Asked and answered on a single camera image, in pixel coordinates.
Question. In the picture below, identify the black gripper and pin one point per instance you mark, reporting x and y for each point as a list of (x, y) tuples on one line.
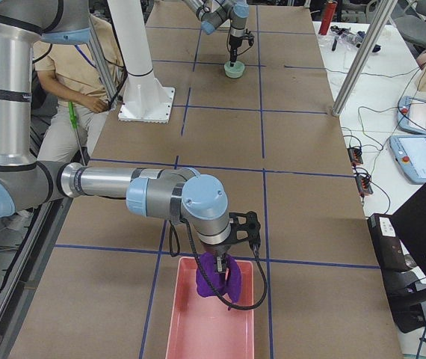
[(234, 41), (217, 249)]

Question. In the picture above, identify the green ceramic bowl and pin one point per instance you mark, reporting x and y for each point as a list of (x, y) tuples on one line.
[(234, 70)]

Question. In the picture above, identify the purple cloth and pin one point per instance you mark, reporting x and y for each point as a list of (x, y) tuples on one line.
[(229, 282)]

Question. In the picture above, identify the pink plastic bin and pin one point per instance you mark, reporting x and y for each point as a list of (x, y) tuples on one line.
[(204, 327)]

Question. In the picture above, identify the red cylinder bottle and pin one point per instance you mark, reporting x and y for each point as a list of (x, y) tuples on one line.
[(328, 14)]

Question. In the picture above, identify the clear plastic bag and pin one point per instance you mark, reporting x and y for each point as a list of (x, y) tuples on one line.
[(346, 35)]

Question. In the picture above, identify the seated person beige shirt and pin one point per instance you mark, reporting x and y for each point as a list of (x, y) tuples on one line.
[(69, 72)]

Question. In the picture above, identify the far teach pendant tablet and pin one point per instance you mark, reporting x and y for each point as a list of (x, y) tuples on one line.
[(412, 115)]

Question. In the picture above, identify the teach pendant tablet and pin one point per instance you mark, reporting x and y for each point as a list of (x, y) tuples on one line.
[(409, 152), (412, 115)]

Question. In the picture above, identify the black monitor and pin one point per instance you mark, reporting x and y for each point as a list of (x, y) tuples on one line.
[(399, 242)]

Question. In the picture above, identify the near teach pendant tablet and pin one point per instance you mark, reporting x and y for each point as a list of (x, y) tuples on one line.
[(409, 152)]

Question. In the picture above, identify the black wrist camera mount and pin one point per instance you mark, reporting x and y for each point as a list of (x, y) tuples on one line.
[(244, 227)]

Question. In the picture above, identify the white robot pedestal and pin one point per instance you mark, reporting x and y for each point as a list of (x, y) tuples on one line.
[(144, 98)]

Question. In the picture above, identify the aluminium frame post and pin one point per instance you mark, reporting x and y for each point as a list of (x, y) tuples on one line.
[(375, 28)]

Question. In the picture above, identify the green handled tool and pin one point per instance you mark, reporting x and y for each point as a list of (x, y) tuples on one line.
[(72, 114)]

